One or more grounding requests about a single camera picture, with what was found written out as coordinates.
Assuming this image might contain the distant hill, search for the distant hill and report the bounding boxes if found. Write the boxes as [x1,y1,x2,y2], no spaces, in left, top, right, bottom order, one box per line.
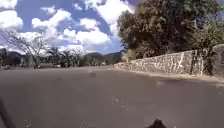
[83,50,124,63]

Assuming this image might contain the grey asphalt road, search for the grey asphalt road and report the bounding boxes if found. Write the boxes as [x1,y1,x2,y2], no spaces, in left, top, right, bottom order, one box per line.
[0,65,224,128]

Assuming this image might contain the distant row of trees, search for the distant row of trees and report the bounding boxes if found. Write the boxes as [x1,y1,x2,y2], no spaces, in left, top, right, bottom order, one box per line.
[0,46,123,69]

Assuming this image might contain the large leafy trees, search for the large leafy trees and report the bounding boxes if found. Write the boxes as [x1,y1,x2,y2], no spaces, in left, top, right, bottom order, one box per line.
[116,0,224,63]

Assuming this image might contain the robot's own part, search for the robot's own part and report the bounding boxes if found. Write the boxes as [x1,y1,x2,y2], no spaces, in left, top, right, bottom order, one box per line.
[147,118,168,128]

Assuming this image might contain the pale dirt verge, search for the pale dirt verge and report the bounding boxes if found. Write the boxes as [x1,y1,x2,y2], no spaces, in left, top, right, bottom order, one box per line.
[126,68,224,84]

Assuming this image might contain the bare tree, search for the bare tree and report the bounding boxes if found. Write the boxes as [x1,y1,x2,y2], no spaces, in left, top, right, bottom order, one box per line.
[0,29,51,69]

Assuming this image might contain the grey stone wall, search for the grey stone wall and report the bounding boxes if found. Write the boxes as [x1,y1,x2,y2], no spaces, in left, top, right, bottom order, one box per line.
[113,43,224,77]

